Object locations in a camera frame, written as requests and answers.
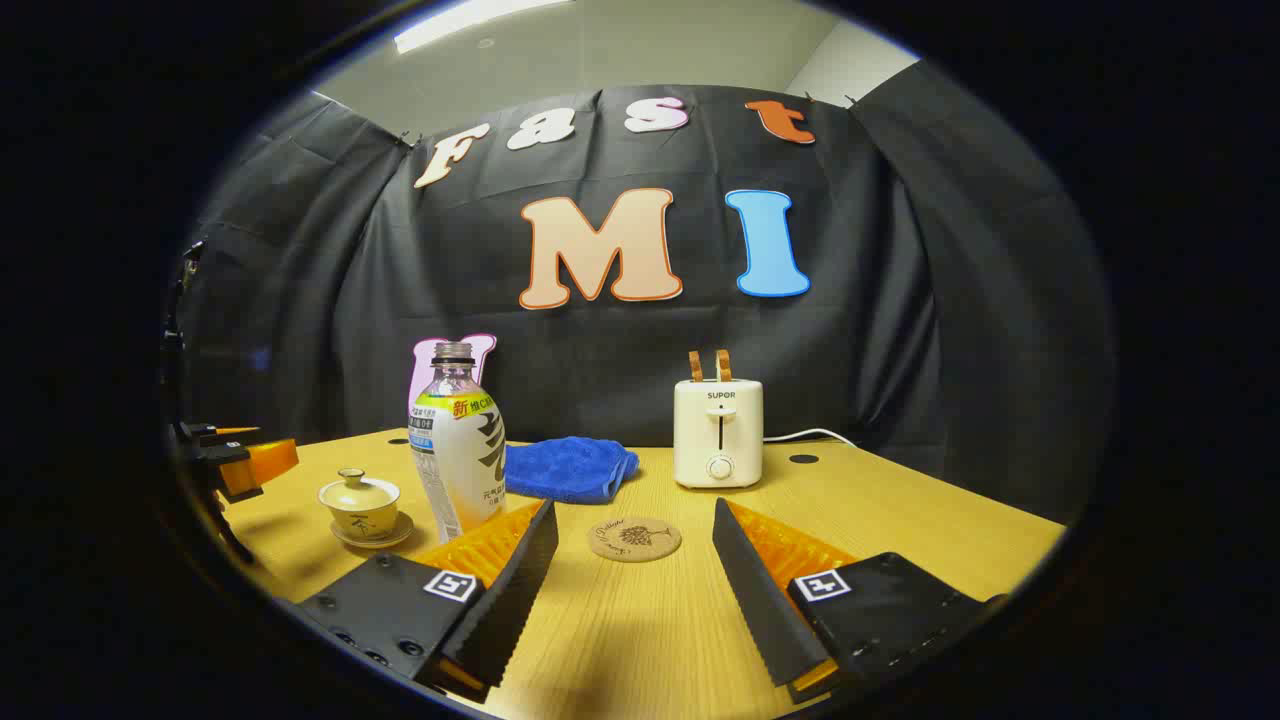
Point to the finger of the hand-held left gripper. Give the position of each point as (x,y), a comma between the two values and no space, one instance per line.
(262,464)

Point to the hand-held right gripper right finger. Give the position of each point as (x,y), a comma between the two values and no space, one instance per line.
(765,600)

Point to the yellow teacup lid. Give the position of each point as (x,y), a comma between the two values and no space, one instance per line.
(358,490)

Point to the blue towel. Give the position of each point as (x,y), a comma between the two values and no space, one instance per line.
(570,468)

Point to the clear labelled water bottle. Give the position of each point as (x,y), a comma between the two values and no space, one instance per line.
(458,460)

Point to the yellow ceramic saucer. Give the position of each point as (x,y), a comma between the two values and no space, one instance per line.
(395,532)

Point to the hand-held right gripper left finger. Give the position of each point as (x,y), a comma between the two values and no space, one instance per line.
(500,600)

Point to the cream toaster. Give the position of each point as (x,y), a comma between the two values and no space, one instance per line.
(718,435)

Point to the toast slice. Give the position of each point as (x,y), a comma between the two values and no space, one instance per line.
(723,365)
(695,366)

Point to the round cork coaster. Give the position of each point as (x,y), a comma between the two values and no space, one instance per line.
(634,538)

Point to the yellow ceramic teacup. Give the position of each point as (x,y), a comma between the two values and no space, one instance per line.
(362,520)

